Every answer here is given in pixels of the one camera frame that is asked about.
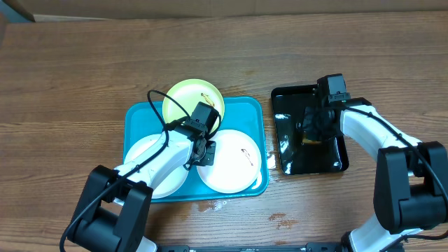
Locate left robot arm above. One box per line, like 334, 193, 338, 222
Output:
59, 118, 215, 252

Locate green yellow sponge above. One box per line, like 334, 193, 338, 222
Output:
302, 137, 321, 144

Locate green rimmed plate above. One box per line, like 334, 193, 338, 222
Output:
162, 79, 225, 134

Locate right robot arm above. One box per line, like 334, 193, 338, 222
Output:
302, 98, 447, 251

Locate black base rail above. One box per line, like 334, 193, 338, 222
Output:
156, 242, 348, 252

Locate black rectangular tray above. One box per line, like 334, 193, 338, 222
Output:
271, 85, 349, 175

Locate white plate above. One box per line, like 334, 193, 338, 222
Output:
124, 134, 188, 200
197, 129, 262, 194

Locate teal plastic tray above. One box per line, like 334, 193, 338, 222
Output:
123, 97, 269, 203

